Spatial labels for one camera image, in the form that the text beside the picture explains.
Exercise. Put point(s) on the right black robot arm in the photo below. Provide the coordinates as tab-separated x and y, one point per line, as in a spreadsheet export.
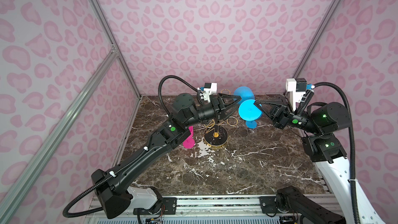
328	156

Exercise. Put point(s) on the blue wine glass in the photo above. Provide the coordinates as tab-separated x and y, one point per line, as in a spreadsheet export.
252	124
247	109

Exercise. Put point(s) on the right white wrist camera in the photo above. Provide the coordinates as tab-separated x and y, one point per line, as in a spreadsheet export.
296	89

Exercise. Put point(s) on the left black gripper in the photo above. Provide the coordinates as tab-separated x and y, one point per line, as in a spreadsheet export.
218	108

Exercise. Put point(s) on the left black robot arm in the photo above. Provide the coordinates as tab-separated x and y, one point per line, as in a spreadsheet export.
116	195

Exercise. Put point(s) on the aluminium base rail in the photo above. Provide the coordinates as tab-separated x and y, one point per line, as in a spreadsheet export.
228	209

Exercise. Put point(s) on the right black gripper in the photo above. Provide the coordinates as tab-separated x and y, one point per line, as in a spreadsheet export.
281	117

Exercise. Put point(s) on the pink plastic wine glass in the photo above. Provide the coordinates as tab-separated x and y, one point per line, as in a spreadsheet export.
189	143

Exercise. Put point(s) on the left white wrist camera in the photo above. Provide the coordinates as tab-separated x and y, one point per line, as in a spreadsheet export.
204	93

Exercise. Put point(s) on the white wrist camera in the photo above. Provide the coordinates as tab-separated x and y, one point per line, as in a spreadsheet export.
204	93
296	89

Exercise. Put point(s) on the gold wire glass rack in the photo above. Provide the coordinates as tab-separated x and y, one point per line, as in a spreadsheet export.
216	134

